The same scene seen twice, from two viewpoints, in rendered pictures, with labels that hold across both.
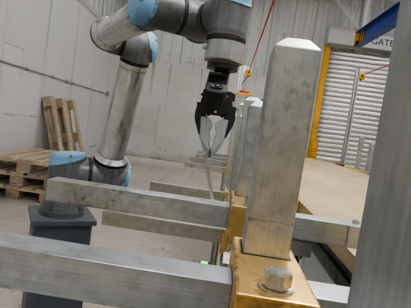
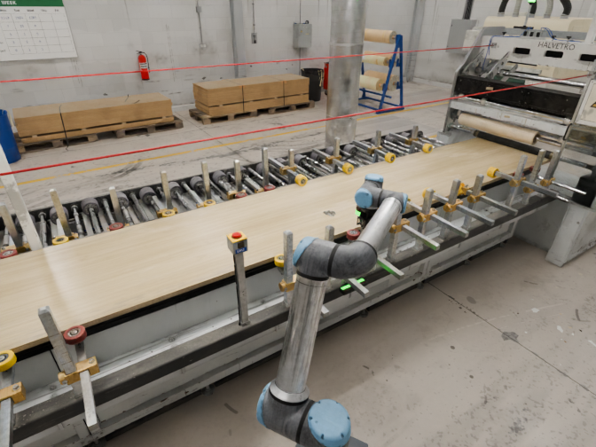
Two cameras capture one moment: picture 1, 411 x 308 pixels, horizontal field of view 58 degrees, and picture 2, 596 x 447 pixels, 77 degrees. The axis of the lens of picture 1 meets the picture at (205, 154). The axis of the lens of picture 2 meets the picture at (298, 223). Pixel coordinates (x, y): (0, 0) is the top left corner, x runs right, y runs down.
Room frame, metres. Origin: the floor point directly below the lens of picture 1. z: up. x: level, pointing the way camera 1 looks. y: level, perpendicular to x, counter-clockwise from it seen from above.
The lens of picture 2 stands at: (2.13, 1.14, 2.10)
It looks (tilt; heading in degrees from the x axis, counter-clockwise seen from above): 31 degrees down; 234
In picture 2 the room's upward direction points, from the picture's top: 1 degrees clockwise
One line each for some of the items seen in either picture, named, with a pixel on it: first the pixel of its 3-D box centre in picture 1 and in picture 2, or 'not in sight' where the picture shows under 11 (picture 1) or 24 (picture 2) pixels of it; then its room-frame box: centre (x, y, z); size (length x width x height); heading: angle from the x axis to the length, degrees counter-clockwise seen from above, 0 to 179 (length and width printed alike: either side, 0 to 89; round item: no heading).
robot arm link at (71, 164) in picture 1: (68, 171); (326, 430); (1.60, 0.58, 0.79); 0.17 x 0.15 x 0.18; 118
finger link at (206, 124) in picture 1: (205, 135); not in sight; (0.86, 0.01, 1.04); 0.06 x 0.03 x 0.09; 177
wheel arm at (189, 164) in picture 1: (219, 169); (86, 380); (2.26, -0.10, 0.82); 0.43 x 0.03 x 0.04; 87
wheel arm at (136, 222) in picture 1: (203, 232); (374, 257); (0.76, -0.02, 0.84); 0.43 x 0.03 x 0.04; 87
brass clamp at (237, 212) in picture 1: (246, 215); (398, 226); (0.52, -0.07, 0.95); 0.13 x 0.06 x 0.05; 177
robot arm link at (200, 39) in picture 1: (202, 21); (368, 195); (0.95, 0.05, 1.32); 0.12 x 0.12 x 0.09; 28
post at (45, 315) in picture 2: (232, 152); (64, 355); (2.29, -0.16, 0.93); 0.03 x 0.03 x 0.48; 87
